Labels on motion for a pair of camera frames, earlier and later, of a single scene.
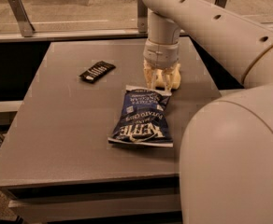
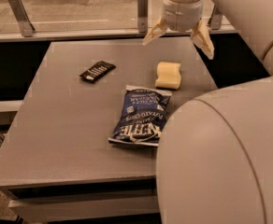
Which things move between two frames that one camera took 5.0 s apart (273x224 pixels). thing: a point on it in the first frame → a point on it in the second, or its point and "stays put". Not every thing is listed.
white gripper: x=161 y=54 → x=181 y=15
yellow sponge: x=160 y=75 stays put
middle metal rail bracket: x=142 y=15 stays put
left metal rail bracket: x=25 y=23 stays put
